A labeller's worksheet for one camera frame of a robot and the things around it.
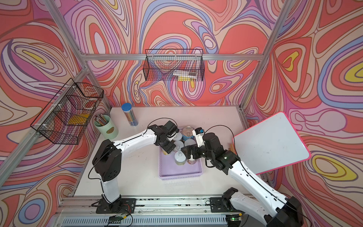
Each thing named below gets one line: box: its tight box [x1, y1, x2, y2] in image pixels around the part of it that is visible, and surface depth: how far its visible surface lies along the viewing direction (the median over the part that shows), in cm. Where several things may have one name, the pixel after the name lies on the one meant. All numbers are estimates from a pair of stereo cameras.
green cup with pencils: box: [93, 113, 119, 140], surface depth 95 cm
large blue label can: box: [181, 125, 195, 142], surface depth 93 cm
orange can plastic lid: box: [184, 138, 197, 147], surface depth 91 cm
